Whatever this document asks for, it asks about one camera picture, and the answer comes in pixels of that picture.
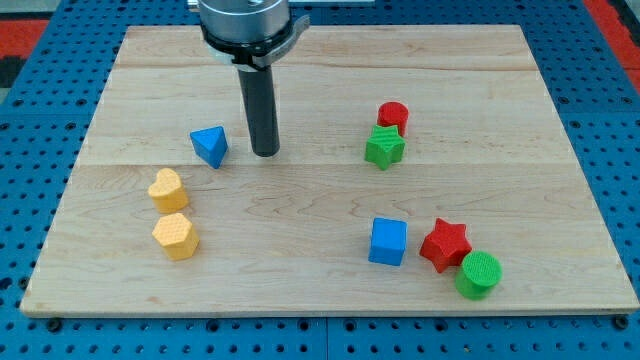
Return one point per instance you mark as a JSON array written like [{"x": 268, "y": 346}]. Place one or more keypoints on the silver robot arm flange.
[{"x": 250, "y": 35}]

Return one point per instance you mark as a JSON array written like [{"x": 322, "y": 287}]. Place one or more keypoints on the blue cube block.
[{"x": 388, "y": 241}]

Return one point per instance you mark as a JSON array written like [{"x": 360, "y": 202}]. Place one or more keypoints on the green star block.
[{"x": 384, "y": 146}]

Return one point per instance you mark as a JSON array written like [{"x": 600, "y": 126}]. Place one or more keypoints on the red cylinder block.
[{"x": 394, "y": 113}]

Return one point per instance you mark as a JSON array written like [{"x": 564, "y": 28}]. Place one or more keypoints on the light wooden board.
[{"x": 290, "y": 235}]

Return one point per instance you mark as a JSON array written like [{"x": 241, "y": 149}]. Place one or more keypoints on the black cylindrical pointer rod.
[{"x": 260, "y": 108}]

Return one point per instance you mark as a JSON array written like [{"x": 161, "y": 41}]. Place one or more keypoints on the blue triangular prism block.
[{"x": 210, "y": 145}]

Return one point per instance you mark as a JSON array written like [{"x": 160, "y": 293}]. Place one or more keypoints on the red star block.
[{"x": 446, "y": 245}]

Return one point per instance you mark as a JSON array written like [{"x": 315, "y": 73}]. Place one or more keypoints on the yellow heart block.
[{"x": 167, "y": 192}]

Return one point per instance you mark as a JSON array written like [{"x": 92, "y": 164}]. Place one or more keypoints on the yellow hexagon block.
[{"x": 176, "y": 235}]

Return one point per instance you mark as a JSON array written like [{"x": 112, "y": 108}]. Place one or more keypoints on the green cylinder block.
[{"x": 479, "y": 273}]

